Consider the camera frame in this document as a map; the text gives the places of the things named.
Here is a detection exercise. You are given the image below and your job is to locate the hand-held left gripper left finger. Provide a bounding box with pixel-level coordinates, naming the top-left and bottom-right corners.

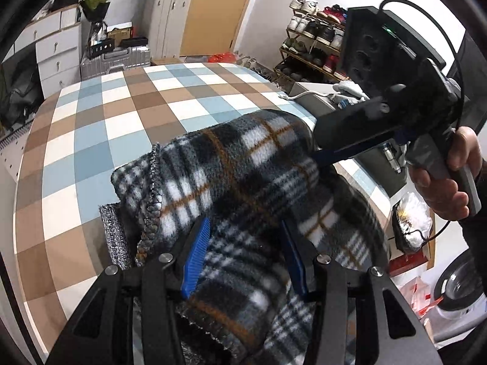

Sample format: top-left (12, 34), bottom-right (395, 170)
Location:
top-left (46, 217), bottom-right (212, 365)

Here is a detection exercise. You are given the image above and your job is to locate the grey storage bench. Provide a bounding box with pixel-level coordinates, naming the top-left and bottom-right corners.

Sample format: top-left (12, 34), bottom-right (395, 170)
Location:
top-left (289, 82), bottom-right (406, 198)

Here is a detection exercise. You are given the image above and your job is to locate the white tall cabinet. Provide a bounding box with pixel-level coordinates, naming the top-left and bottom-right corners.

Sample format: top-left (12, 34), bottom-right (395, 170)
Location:
top-left (142, 0), bottom-right (193, 59)

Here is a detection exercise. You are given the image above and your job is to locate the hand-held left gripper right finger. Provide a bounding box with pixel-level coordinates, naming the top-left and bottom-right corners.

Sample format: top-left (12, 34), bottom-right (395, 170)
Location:
top-left (279, 220), bottom-right (444, 365)

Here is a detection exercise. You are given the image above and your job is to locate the small cardboard box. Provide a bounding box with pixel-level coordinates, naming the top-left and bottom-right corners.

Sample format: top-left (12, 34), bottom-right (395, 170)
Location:
top-left (107, 26), bottom-right (135, 46)

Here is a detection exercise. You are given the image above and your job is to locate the white desk with drawers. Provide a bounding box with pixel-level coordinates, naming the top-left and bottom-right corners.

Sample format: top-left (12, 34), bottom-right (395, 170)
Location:
top-left (11, 5), bottom-right (83, 99)

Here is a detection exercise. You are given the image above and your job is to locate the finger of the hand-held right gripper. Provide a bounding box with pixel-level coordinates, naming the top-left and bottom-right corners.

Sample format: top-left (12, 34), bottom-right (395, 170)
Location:
top-left (310, 141), bottom-right (388, 169)

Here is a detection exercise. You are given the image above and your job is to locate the person's right forearm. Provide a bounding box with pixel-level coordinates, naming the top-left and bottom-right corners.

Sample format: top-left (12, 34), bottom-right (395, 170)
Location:
top-left (462, 213), bottom-right (487, 270)

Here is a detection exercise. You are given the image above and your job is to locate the grey plaid knit-trim jacket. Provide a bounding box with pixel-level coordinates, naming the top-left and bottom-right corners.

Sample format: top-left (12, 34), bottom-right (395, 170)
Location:
top-left (99, 109), bottom-right (391, 365)

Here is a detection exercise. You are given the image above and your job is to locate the wooden shoe rack with shoes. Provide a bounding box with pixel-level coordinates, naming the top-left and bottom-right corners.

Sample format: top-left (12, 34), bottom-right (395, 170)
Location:
top-left (275, 0), bottom-right (349, 82)

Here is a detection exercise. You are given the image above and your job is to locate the light wooden door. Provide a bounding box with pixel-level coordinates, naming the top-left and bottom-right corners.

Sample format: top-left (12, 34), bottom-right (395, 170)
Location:
top-left (178, 0), bottom-right (263, 58)

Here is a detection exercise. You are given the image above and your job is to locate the red box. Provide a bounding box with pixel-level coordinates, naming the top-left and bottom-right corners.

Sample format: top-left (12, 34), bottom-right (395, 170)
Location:
top-left (388, 253), bottom-right (432, 276)

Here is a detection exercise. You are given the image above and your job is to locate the crinkled clear plastic bag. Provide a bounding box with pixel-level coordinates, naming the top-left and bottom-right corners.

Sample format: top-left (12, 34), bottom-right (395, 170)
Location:
top-left (392, 191), bottom-right (434, 255)

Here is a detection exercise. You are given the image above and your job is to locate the black backpack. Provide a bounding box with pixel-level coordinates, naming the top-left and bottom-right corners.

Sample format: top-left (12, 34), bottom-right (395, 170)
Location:
top-left (0, 51), bottom-right (43, 126)

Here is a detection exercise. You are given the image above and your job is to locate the person's right hand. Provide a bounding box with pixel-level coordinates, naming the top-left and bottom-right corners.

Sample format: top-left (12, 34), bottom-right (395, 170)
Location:
top-left (409, 125), bottom-right (485, 222)

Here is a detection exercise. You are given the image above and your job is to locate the red and white plastic bag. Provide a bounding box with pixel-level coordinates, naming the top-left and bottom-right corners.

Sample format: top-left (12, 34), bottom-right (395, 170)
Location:
top-left (399, 277), bottom-right (444, 320)

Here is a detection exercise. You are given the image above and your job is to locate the washing machine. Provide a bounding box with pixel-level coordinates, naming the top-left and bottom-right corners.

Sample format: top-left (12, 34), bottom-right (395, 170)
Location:
top-left (434, 251), bottom-right (487, 346)

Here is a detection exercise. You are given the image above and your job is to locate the dark wrapped flower bouquet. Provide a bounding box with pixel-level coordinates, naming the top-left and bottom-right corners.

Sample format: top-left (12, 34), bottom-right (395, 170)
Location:
top-left (79, 0), bottom-right (112, 23)

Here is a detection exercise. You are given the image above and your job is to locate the silver suitcase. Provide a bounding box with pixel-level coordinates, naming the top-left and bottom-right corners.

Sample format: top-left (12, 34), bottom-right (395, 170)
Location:
top-left (80, 47), bottom-right (152, 81)

